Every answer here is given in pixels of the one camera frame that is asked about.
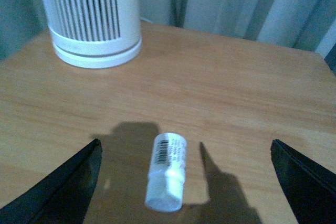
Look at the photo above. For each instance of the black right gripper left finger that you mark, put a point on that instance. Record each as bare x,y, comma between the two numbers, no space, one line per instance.
64,195

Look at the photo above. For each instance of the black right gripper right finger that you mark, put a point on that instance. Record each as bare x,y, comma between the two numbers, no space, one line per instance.
308,187

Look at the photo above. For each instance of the white medicine bottle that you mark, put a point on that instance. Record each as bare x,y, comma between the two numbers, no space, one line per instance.
166,176

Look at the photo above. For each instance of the wooden nightstand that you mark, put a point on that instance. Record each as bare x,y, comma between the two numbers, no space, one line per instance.
229,98

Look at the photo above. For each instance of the light grey curtain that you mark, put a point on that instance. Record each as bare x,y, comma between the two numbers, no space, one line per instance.
302,24

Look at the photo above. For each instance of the white cylindrical air purifier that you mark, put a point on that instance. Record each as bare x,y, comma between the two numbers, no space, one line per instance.
94,34

